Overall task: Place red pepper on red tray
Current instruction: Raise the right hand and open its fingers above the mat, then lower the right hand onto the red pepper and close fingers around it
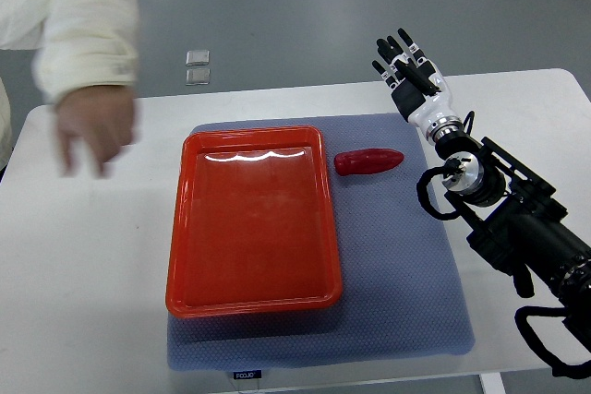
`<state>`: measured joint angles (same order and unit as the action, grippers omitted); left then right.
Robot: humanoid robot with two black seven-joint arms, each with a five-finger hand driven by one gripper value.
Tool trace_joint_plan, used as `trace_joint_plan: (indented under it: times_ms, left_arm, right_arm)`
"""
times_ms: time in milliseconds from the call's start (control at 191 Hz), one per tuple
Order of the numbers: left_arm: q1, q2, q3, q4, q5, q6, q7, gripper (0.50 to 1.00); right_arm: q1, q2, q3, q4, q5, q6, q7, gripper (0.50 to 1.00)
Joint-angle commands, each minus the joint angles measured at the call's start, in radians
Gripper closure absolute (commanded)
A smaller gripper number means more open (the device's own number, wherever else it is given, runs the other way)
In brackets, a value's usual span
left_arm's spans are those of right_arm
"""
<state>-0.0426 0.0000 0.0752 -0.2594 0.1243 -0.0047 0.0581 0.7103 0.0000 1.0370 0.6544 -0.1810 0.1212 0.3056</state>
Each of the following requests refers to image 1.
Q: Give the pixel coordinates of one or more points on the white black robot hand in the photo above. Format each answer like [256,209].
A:
[420,93]

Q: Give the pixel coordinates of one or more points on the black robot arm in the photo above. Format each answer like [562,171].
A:
[515,221]

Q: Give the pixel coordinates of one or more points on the white sleeved forearm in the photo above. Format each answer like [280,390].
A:
[78,43]

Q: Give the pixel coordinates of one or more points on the red pepper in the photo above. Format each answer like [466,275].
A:
[367,161]

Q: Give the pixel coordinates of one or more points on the red plastic tray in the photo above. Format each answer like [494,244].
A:
[253,230]

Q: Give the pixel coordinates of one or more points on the person's bare hand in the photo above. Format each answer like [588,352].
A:
[103,117]

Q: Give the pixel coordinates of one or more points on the upper silver floor plate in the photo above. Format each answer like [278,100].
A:
[197,57]

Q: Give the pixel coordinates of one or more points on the grey-blue mesh mat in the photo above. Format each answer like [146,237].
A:
[402,294]

